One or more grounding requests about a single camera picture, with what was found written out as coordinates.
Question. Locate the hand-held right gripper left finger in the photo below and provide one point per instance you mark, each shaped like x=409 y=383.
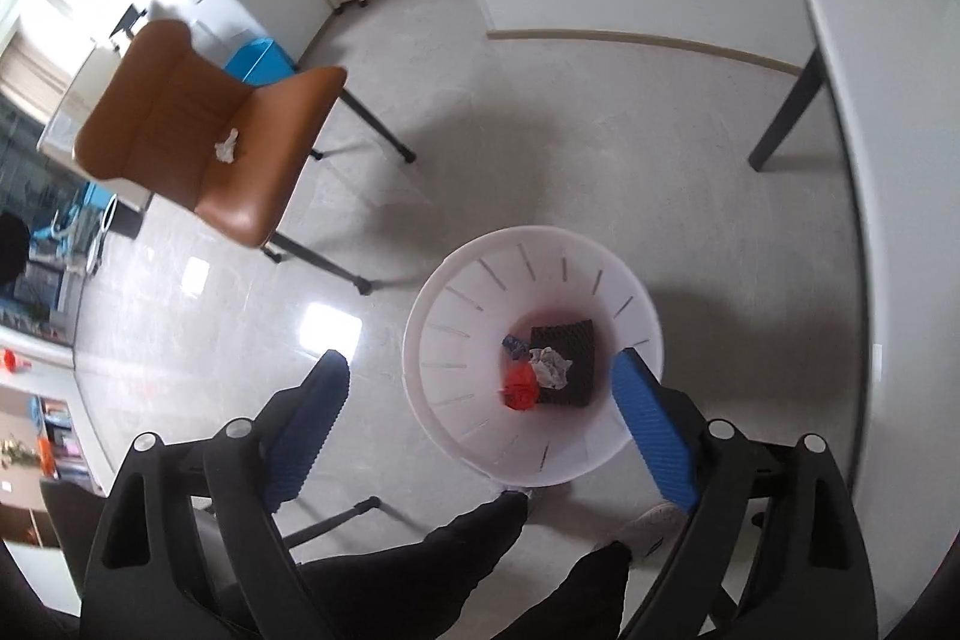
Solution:
x=311 y=422

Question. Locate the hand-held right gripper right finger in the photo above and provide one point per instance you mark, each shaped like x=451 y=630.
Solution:
x=652 y=430

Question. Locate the white plastic trash bin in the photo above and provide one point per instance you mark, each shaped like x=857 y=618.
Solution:
x=480 y=310

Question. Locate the person's white right shoe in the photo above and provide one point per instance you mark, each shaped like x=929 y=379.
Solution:
x=649 y=527

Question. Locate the person's white shoe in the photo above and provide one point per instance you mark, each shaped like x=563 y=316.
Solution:
x=517 y=492
x=649 y=527

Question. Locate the white crumpled paper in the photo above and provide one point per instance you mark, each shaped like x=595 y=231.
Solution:
x=551 y=366

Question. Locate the red crumpled wrapper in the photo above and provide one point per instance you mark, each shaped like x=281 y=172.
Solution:
x=520 y=389

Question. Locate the person's white left shoe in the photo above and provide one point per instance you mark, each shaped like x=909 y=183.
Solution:
x=517 y=492

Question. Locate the blue crumpled wrapper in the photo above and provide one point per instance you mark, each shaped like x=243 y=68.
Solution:
x=514 y=346

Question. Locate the person's right leg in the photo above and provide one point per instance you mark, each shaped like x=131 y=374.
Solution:
x=577 y=595

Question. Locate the white crumpled tissue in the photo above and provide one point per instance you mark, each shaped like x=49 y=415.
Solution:
x=225 y=145

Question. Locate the brown leather chair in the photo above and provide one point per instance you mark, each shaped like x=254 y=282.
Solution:
x=172 y=108

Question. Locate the blue storage box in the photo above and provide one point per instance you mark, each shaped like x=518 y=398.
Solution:
x=259 y=59

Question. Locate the white table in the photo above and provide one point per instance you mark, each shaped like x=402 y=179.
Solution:
x=885 y=85

